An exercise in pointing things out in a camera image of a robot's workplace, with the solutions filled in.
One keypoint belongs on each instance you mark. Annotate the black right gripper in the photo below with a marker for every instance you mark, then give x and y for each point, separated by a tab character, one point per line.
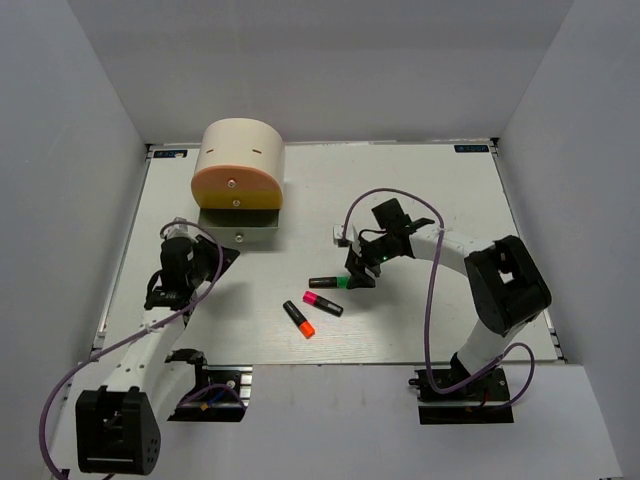
357	264

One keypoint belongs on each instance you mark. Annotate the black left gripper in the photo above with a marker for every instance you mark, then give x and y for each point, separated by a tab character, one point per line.
204	245

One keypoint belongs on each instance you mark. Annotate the green cap black highlighter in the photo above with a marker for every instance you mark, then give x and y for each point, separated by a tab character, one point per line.
331	282

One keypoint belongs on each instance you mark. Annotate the pale green bottom drawer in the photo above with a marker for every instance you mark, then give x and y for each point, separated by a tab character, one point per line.
240	226

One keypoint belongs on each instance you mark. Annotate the yellow drawer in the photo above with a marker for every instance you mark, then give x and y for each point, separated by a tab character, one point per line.
239	199

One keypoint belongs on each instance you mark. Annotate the orange top drawer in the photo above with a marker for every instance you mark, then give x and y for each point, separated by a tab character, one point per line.
217	178

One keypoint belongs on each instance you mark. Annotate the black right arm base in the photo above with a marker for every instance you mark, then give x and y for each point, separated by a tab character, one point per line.
481	402

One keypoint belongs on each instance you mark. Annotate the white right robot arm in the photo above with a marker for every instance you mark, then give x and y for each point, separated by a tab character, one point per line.
507	288

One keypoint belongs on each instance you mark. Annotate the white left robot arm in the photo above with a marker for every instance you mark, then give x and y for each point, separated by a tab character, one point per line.
118	424

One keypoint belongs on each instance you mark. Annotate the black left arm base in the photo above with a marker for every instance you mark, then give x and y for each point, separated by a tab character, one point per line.
219	394

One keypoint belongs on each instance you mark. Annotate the pink cap black highlighter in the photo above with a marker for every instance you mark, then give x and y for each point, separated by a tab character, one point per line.
322	304

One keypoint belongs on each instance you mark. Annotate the orange cap black highlighter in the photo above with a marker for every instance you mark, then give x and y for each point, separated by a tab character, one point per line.
301	322

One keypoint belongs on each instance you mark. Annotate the cream round drawer cabinet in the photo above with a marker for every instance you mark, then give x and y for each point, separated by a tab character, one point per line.
243	142

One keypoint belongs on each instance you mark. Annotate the blue left corner sticker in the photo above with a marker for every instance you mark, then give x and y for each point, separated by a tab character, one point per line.
170	154

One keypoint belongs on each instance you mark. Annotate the blue corner sticker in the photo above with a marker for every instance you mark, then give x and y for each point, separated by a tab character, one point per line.
471	148
170	154

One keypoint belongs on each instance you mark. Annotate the blue right corner sticker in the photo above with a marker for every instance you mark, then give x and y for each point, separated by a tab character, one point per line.
471	148

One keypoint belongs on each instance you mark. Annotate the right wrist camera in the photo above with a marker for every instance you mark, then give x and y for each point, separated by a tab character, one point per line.
346	236

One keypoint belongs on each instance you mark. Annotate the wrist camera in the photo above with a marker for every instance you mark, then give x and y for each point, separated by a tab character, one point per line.
177	228
346	236

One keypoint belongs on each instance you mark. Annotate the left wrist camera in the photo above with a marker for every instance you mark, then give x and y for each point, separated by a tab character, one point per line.
177	228

